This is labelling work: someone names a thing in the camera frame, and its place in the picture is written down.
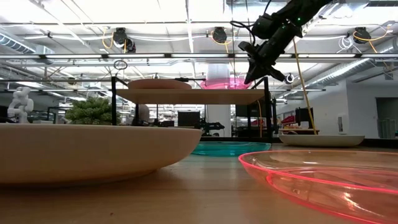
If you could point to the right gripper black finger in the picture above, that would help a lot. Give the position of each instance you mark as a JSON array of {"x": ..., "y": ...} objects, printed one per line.
[
  {"x": 253, "y": 73},
  {"x": 276, "y": 72}
]

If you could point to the transparent pink plate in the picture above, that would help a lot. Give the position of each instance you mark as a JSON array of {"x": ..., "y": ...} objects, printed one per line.
[{"x": 224, "y": 84}]

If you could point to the transparent blue-green plate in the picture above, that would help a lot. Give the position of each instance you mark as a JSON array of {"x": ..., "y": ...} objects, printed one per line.
[{"x": 230, "y": 149}]

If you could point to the white plate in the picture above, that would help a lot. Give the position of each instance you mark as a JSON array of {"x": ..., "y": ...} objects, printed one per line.
[{"x": 321, "y": 140}]

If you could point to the terracotta plate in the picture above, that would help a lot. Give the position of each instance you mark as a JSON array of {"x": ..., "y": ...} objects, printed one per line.
[{"x": 158, "y": 84}]

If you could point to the transparent orange-red plate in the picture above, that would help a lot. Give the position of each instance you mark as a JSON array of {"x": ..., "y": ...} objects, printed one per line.
[{"x": 326, "y": 180}]

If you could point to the large beige plate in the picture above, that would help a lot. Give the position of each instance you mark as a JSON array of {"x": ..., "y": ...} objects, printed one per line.
[{"x": 87, "y": 152}]

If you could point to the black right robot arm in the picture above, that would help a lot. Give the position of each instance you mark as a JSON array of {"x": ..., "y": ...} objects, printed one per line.
[{"x": 280, "y": 34}]

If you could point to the black background robot arm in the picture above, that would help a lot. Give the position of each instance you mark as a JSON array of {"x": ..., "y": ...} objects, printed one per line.
[{"x": 211, "y": 126}]

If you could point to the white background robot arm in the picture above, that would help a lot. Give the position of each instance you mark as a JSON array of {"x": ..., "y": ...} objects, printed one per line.
[{"x": 20, "y": 105}]

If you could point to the white building column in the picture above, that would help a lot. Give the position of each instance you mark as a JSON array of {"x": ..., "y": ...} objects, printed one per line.
[{"x": 219, "y": 70}]

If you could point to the red storage bins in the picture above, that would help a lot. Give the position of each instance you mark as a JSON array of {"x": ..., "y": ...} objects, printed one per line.
[{"x": 287, "y": 120}]

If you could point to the black background monitor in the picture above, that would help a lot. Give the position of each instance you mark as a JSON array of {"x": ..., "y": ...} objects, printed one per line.
[
  {"x": 188, "y": 118},
  {"x": 302, "y": 116}
]

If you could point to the long LED light bar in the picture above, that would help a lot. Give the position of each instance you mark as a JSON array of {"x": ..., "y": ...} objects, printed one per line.
[{"x": 136, "y": 56}]

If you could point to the grey door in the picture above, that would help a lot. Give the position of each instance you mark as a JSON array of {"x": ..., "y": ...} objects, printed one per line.
[{"x": 387, "y": 118}]

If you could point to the small green potted plant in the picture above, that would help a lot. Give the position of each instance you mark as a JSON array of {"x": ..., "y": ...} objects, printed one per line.
[{"x": 90, "y": 112}]

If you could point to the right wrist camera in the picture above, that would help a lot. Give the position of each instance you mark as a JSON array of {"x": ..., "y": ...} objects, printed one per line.
[{"x": 247, "y": 47}]

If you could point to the wooden shelf with black frame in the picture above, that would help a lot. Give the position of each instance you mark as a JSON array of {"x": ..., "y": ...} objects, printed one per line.
[{"x": 192, "y": 97}]

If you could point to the silver air duct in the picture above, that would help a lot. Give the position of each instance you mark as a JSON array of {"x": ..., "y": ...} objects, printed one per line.
[
  {"x": 15, "y": 45},
  {"x": 342, "y": 73}
]

